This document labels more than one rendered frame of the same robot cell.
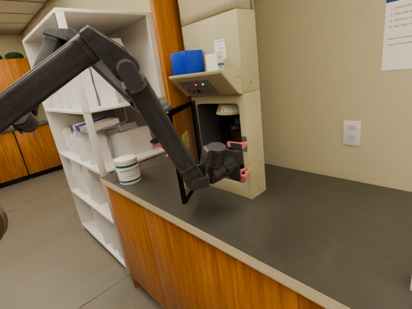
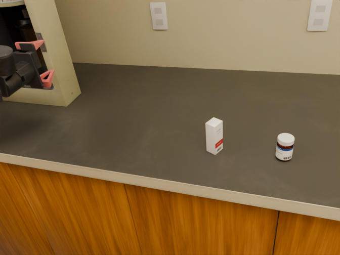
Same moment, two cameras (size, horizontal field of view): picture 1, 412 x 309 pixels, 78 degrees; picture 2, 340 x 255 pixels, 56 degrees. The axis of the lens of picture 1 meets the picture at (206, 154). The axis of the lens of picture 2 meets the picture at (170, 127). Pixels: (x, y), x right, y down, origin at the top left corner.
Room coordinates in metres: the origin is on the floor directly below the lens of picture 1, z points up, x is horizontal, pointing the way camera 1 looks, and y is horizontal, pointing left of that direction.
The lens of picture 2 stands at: (-0.12, -0.04, 1.54)
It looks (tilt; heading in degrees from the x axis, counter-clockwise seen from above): 35 degrees down; 333
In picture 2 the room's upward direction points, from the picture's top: 7 degrees counter-clockwise
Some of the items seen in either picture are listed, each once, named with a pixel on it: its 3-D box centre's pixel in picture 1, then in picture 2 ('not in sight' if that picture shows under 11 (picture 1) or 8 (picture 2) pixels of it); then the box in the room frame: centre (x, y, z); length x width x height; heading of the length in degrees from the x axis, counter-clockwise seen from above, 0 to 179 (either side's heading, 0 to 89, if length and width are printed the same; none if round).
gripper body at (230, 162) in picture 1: (227, 166); (22, 73); (0.81, -0.07, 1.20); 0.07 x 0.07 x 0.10; 41
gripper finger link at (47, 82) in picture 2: (241, 168); (42, 72); (0.85, -0.12, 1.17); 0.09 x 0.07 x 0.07; 131
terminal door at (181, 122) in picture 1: (187, 149); not in sight; (1.10, 0.08, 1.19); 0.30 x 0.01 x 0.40; 164
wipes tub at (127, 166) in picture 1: (127, 169); not in sight; (1.46, 0.48, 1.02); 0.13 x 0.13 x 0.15
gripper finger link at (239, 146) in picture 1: (240, 149); (34, 51); (0.85, -0.12, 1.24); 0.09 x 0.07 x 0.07; 131
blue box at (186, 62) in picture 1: (187, 62); not in sight; (1.17, 0.03, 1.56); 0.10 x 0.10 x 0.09; 41
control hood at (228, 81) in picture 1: (203, 84); not in sight; (1.11, -0.03, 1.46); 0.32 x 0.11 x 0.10; 41
